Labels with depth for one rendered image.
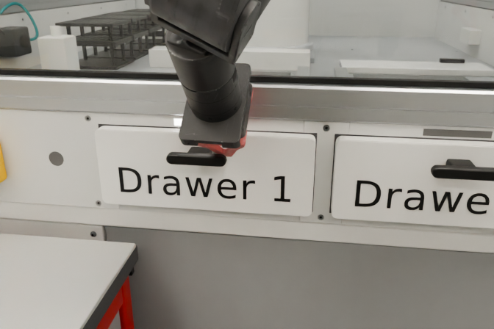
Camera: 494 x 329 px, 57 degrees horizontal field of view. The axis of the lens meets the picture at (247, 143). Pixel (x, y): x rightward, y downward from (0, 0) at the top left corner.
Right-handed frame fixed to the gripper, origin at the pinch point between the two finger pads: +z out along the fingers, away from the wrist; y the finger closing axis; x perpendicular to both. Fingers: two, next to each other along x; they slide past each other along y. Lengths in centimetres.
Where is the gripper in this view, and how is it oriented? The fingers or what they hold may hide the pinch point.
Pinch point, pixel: (227, 139)
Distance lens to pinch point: 57.1
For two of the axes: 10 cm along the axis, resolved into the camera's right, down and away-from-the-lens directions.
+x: -9.9, -0.7, 1.5
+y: 1.3, -8.8, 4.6
